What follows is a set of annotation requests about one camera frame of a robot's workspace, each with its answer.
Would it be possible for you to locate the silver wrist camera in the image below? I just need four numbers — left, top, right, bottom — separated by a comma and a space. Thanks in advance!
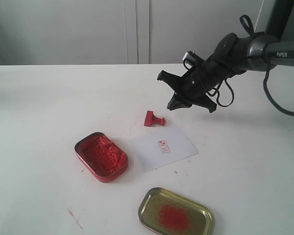
182, 51, 199, 70

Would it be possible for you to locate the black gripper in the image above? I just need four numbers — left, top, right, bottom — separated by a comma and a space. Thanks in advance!
157, 58, 217, 113

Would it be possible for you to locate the white cabinet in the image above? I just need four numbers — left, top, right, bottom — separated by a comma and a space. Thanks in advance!
0, 0, 274, 65

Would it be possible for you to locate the black cable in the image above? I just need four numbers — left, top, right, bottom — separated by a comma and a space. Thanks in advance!
182, 14, 294, 118

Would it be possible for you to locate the white paper card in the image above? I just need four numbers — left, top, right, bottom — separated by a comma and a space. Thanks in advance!
131, 126, 198, 172

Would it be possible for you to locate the dark vertical post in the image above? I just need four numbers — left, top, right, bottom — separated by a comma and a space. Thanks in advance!
255, 0, 294, 40

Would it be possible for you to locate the red ink pad tin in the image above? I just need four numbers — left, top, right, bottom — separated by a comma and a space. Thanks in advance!
74, 132, 129, 183

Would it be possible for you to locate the gold tin lid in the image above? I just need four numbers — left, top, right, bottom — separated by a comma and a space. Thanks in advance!
138, 187, 214, 235

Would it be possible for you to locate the red rubber stamp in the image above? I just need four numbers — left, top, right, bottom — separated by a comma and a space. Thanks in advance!
144, 110, 166, 127

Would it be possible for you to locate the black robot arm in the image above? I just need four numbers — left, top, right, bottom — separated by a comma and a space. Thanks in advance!
157, 33, 294, 117

